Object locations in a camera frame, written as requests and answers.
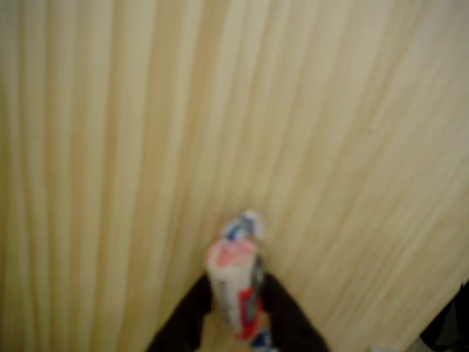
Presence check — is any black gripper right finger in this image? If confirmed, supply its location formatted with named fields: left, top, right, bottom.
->
left=262, top=273, right=329, bottom=352

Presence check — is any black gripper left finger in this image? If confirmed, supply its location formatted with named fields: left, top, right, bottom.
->
left=146, top=274, right=214, bottom=352

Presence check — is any red white blue candy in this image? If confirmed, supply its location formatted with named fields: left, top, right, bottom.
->
left=204, top=209, right=279, bottom=352

